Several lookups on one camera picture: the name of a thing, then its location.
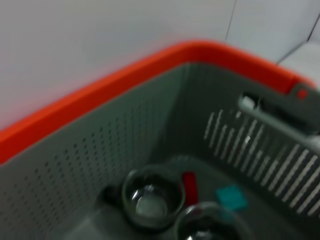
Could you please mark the dark red curved brick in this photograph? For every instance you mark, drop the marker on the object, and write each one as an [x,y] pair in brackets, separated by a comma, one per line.
[190,187]

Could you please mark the glass teacup with black sleeve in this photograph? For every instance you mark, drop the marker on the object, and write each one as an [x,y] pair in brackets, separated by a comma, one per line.
[152,200]
[207,225]

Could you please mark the teal square brick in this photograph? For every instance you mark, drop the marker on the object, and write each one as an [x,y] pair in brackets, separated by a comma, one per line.
[231,197]

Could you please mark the grey-green perforated storage bin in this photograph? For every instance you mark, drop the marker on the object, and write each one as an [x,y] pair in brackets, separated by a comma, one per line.
[75,175]

